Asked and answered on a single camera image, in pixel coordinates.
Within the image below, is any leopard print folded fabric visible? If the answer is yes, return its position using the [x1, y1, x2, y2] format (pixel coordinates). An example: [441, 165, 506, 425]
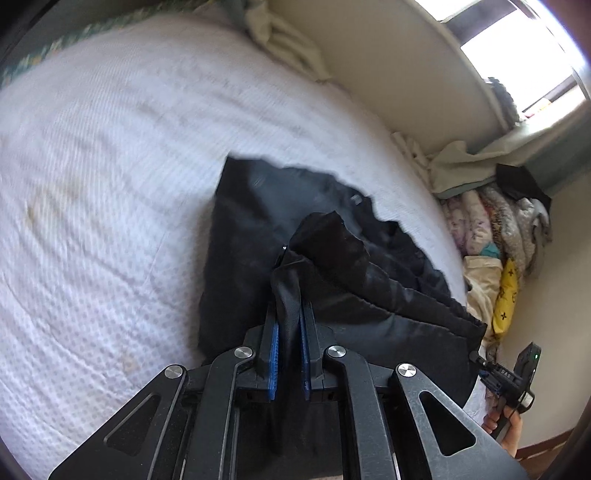
[479, 186, 511, 252]

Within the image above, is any dark navy padded jacket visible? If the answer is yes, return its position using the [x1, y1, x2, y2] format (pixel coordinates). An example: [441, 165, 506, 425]
[198, 157, 485, 405]

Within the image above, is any black garment on pile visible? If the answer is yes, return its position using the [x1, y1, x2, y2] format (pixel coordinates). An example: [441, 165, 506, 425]
[496, 164, 552, 211]

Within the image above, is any white quilted bed cover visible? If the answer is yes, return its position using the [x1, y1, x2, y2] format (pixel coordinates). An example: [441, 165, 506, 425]
[1, 13, 466, 479]

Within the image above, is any grey polka dot blanket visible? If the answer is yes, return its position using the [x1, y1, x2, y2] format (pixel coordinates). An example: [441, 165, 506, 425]
[482, 187, 553, 280]

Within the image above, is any purple floral folded quilt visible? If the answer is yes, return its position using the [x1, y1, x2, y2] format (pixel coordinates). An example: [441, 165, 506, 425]
[442, 190, 493, 256]

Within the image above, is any yellow pillow with black crosses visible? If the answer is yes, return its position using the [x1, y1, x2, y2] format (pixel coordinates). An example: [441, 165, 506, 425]
[491, 259, 519, 339]

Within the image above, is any person's right hand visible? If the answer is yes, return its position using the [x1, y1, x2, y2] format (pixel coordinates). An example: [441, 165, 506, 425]
[482, 406, 523, 457]

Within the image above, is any cream peach striped blanket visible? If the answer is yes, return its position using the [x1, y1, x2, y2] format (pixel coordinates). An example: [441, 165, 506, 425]
[463, 256, 503, 323]

